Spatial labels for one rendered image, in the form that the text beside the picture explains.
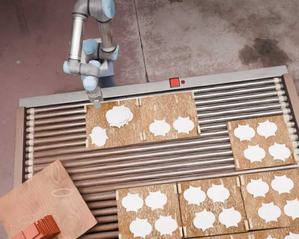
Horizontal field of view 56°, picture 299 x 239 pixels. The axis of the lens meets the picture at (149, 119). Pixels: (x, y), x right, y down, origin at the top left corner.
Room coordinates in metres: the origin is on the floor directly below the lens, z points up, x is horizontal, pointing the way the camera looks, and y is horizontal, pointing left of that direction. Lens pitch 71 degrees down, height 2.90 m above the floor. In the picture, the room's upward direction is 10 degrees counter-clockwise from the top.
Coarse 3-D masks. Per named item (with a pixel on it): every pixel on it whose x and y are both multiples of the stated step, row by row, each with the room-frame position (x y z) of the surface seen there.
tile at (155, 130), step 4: (156, 120) 0.64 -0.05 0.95; (160, 120) 0.64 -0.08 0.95; (164, 120) 0.63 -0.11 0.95; (152, 124) 0.62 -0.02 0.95; (156, 124) 0.61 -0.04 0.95; (160, 124) 0.61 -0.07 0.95; (164, 124) 0.60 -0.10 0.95; (168, 124) 0.60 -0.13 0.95; (152, 128) 0.59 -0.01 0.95; (156, 128) 0.59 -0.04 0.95; (160, 128) 0.58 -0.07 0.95; (164, 128) 0.57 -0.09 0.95; (168, 128) 0.57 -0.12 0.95; (152, 132) 0.56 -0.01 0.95; (156, 132) 0.55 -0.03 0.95; (160, 132) 0.55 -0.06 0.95; (164, 132) 0.54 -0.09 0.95; (164, 136) 0.52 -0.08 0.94
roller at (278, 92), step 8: (232, 96) 0.73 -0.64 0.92; (240, 96) 0.72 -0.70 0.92; (248, 96) 0.71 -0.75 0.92; (256, 96) 0.70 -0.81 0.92; (264, 96) 0.69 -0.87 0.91; (200, 104) 0.72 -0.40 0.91; (32, 120) 0.83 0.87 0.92; (40, 120) 0.81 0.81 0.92; (48, 120) 0.80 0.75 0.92; (56, 120) 0.79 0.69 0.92; (64, 120) 0.78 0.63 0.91; (72, 120) 0.77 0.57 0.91
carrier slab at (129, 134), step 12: (108, 108) 0.81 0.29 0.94; (132, 108) 0.77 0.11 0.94; (96, 120) 0.73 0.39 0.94; (132, 120) 0.68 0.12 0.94; (108, 132) 0.62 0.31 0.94; (120, 132) 0.60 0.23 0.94; (132, 132) 0.59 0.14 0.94; (108, 144) 0.53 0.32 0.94; (120, 144) 0.52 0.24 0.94; (132, 144) 0.50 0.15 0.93
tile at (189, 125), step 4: (176, 120) 0.62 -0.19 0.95; (180, 120) 0.61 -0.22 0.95; (184, 120) 0.60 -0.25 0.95; (188, 120) 0.60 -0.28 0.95; (176, 124) 0.59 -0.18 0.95; (180, 124) 0.58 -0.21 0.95; (184, 124) 0.58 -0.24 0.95; (188, 124) 0.57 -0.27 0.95; (192, 124) 0.57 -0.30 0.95; (176, 128) 0.56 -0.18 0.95; (180, 128) 0.55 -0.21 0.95; (184, 128) 0.55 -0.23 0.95; (188, 128) 0.54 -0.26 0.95; (192, 128) 0.54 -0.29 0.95; (180, 132) 0.52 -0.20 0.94; (184, 132) 0.52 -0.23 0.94; (188, 132) 0.51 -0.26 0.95
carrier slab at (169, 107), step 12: (156, 96) 0.83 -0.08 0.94; (168, 96) 0.82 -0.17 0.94; (180, 96) 0.80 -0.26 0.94; (144, 108) 0.76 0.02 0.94; (156, 108) 0.74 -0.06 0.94; (168, 108) 0.72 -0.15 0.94; (180, 108) 0.71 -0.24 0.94; (192, 108) 0.69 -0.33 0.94; (144, 120) 0.66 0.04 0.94; (168, 120) 0.63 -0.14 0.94; (192, 120) 0.60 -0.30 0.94; (168, 132) 0.54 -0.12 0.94; (192, 132) 0.51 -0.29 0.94
